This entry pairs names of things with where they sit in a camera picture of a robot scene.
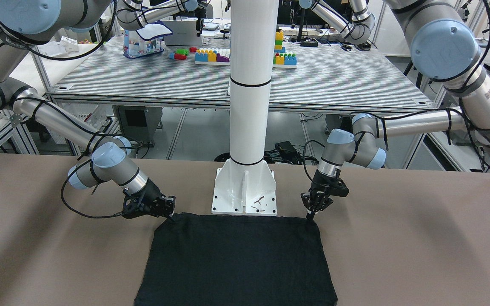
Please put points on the colourful toy blocks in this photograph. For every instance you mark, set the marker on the colourful toy blocks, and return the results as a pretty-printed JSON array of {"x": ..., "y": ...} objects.
[{"x": 222, "y": 56}]

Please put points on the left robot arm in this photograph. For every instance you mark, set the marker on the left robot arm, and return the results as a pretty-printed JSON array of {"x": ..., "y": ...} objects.
[{"x": 443, "y": 49}]

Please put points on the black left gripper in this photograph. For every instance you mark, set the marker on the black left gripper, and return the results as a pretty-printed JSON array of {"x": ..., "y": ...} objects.
[{"x": 322, "y": 190}]

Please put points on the black printed t-shirt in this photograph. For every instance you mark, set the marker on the black printed t-shirt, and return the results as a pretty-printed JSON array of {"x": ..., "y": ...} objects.
[{"x": 226, "y": 260}]

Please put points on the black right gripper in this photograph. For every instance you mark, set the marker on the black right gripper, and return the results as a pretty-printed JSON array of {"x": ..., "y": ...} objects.
[{"x": 150, "y": 192}]

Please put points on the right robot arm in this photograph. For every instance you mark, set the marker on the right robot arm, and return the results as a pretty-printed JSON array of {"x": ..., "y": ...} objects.
[{"x": 28, "y": 23}]

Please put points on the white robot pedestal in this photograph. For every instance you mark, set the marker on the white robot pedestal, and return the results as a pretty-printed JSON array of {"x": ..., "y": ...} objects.
[{"x": 245, "y": 185}]

